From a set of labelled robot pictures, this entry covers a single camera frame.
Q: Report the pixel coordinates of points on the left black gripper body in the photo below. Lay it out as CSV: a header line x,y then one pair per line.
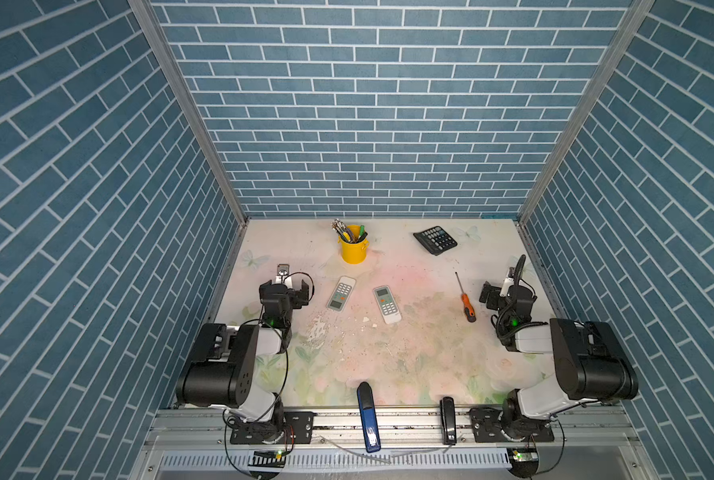
x,y
297,298

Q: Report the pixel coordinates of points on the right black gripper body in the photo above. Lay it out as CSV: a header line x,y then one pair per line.
x,y
497,302

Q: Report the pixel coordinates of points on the orange black handled screwdriver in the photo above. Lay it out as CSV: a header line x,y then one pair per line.
x,y
468,308

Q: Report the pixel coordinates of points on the white remote control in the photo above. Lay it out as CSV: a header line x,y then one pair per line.
x,y
387,304
341,294

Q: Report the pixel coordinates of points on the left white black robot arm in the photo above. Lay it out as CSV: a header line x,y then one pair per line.
x,y
219,370

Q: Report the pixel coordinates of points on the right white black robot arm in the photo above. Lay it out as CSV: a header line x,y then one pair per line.
x,y
590,365

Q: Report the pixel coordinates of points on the yellow metal pen cup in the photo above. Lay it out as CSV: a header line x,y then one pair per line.
x,y
354,253

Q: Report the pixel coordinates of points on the bundle of pencils in cup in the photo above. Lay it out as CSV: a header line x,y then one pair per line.
x,y
343,231

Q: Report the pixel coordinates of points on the black desk calculator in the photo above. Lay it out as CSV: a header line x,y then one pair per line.
x,y
435,240

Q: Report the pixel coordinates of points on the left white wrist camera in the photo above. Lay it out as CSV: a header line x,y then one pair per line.
x,y
282,273

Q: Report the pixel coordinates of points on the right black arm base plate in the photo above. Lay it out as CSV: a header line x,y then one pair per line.
x,y
492,425

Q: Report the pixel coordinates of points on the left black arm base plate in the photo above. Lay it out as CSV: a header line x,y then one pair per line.
x,y
298,424

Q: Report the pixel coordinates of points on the blue black clamp handle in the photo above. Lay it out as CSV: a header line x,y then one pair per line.
x,y
367,409

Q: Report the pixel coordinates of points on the aluminium front rail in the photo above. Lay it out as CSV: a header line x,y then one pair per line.
x,y
402,427

